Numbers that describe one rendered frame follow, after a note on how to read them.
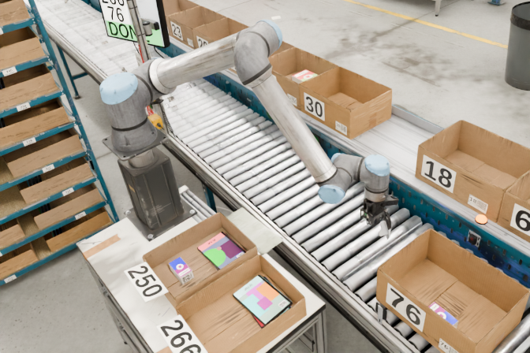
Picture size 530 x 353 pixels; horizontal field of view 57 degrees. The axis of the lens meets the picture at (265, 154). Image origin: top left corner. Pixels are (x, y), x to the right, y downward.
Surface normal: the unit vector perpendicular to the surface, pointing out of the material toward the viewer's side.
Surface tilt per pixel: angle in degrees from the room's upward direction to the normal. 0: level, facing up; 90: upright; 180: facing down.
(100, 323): 0
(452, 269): 89
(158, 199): 90
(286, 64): 89
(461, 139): 90
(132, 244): 0
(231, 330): 2
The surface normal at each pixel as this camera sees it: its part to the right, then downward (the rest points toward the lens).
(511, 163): -0.81, 0.40
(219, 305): -0.11, -0.81
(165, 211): 0.63, 0.40
